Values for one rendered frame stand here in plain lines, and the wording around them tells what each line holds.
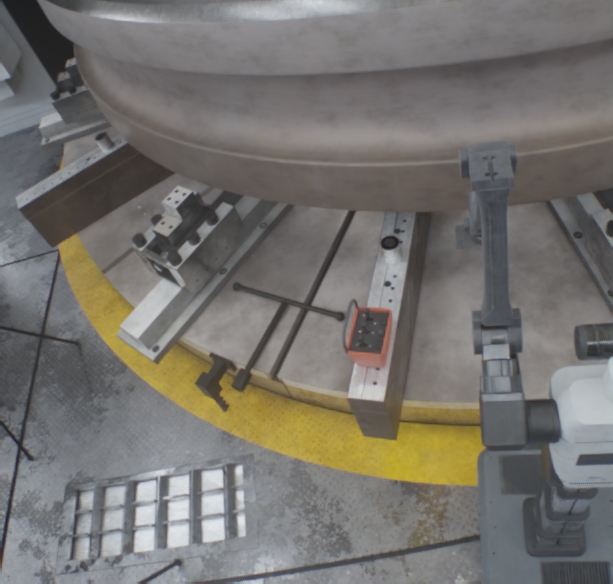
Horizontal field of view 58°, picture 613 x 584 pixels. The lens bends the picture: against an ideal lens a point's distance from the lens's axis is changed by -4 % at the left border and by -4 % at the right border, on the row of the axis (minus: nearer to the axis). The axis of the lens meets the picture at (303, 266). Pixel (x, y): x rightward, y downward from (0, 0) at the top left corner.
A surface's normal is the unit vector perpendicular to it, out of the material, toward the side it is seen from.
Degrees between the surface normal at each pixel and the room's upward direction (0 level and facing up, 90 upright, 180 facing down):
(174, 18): 45
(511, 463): 0
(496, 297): 67
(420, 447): 0
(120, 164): 90
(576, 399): 0
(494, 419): 30
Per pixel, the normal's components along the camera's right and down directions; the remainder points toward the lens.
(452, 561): -0.25, -0.61
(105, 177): 0.50, 0.59
